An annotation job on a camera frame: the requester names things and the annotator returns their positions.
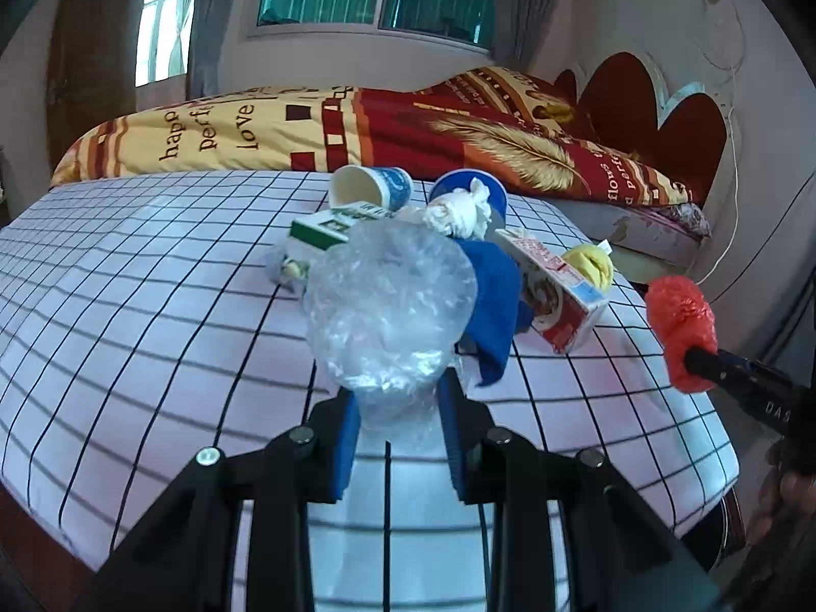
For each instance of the white paper cup blue print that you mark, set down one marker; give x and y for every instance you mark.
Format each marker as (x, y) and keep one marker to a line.
(366, 186)

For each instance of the red and white carton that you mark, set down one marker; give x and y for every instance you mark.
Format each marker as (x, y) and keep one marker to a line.
(561, 299)

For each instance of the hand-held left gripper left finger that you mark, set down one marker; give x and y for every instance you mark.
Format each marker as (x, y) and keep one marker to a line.
(344, 446)

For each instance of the grey curtain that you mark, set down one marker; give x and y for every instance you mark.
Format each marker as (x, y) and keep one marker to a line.
(529, 0)

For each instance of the person's right hand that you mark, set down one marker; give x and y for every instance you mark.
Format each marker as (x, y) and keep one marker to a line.
(787, 503)

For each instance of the white tablecloth covered table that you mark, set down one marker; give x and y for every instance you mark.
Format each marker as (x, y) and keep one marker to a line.
(159, 306)

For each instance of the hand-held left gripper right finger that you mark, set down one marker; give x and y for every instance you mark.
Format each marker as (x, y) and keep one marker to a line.
(454, 446)

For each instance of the clear plastic bag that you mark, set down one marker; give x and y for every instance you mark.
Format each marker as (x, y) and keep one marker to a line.
(389, 306)

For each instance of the brown wooden wardrobe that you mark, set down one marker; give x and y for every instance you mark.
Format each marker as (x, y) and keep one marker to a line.
(89, 51)

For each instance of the red heart-shaped headboard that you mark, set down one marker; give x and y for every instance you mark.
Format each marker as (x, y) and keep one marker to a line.
(637, 95)

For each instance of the floral bed sheet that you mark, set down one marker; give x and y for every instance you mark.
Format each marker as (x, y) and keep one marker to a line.
(685, 220)

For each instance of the yellow wrapper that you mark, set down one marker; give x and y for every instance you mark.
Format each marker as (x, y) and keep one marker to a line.
(593, 264)

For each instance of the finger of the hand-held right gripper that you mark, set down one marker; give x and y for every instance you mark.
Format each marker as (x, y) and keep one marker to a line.
(720, 366)

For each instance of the red and yellow printed blanket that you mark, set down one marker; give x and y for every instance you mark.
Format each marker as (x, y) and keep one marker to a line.
(395, 127)

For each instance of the blue cloth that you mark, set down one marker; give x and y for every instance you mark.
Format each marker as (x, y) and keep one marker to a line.
(494, 306)

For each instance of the dark wooden table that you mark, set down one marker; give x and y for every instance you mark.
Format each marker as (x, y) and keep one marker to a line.
(25, 535)

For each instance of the white tissue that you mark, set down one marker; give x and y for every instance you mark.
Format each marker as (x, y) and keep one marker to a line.
(462, 210)

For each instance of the green milk carton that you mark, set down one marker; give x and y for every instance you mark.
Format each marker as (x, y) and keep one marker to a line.
(322, 233)

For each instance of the small window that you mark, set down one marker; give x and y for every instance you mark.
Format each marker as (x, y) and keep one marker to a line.
(166, 19)

